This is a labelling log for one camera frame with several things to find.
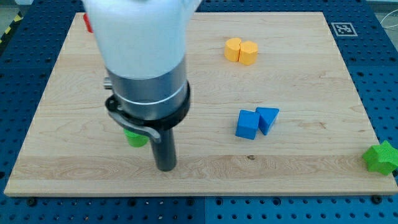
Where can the yellow heart block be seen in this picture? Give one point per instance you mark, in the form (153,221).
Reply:
(232,49)

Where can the blue square block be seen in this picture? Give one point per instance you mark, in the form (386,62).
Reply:
(247,125)

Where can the red block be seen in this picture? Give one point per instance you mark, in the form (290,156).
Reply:
(87,23)

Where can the blue triangle block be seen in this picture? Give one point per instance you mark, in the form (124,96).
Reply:
(267,117)

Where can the fiducial marker tag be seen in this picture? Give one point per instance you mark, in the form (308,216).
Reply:
(344,29)

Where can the wooden board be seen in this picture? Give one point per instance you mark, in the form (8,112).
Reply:
(315,146)

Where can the green circle block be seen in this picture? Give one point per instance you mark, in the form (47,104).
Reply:
(134,139)

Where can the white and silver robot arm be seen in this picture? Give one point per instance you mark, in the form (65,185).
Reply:
(142,43)

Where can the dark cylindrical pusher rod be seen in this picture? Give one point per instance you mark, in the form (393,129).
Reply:
(164,151)

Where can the green star block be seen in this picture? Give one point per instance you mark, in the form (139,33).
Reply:
(381,158)

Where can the black clamp ring with lever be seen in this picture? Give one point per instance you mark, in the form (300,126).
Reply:
(149,128)

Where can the yellow hexagon block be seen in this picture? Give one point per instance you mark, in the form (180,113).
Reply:
(248,53)

